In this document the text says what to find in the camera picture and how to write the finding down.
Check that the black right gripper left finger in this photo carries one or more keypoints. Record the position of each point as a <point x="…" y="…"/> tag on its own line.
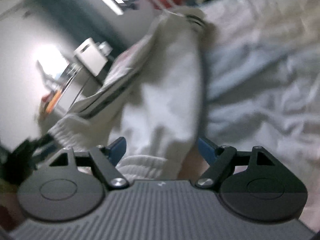
<point x="72" y="184"/>

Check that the pink bed sheet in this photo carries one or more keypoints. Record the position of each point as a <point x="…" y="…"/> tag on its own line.
<point x="261" y="77"/>

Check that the white sweatpants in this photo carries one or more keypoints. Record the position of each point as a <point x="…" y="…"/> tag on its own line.
<point x="152" y="96"/>

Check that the white black chair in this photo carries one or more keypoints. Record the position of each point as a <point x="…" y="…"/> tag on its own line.
<point x="94" y="60"/>

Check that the dark teal left curtain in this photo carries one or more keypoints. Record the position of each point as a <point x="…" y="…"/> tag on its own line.
<point x="83" y="21"/>

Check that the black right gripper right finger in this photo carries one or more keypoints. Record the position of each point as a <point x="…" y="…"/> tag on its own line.
<point x="252" y="184"/>

